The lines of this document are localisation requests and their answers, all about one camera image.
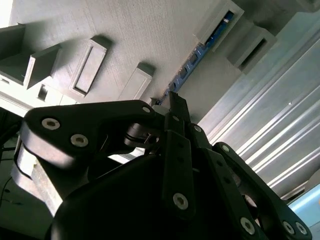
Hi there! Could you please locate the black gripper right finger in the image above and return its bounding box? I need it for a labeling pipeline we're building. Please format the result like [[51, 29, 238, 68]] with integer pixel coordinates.
[[176, 92, 313, 240]]

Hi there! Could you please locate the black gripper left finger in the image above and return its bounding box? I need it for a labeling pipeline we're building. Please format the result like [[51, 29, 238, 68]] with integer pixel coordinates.
[[20, 91, 197, 221]]

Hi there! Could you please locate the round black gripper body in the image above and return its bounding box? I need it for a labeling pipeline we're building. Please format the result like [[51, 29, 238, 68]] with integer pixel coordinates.
[[44, 154, 238, 240]]

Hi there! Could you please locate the blue RAM stick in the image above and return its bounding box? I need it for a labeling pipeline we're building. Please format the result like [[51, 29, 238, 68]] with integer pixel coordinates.
[[154, 12, 235, 106]]

